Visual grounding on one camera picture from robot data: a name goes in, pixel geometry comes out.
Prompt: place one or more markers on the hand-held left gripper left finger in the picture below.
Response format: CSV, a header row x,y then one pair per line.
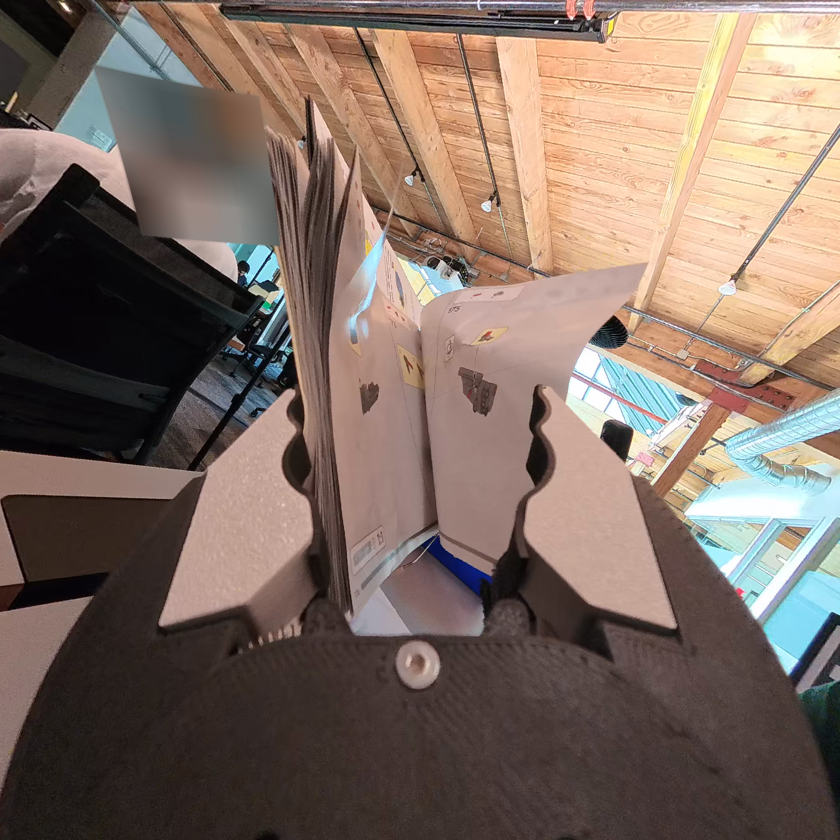
x,y
243,525

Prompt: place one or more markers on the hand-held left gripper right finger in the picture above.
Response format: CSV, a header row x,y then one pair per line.
x,y
584,525

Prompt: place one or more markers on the lego instruction booklet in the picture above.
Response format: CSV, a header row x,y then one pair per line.
x,y
459,453

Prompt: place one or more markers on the blue instruction booklet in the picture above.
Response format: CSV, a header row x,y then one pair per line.
x,y
454,565

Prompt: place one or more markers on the black ceiling fan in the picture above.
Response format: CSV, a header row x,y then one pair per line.
x,y
608,332

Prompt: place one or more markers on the person's green shirt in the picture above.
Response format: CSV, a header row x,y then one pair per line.
x,y
821,718

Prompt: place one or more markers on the black linear ceiling light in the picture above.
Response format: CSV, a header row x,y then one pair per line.
x,y
420,19

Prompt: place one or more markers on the silver ventilation duct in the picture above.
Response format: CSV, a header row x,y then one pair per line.
x,y
781,443

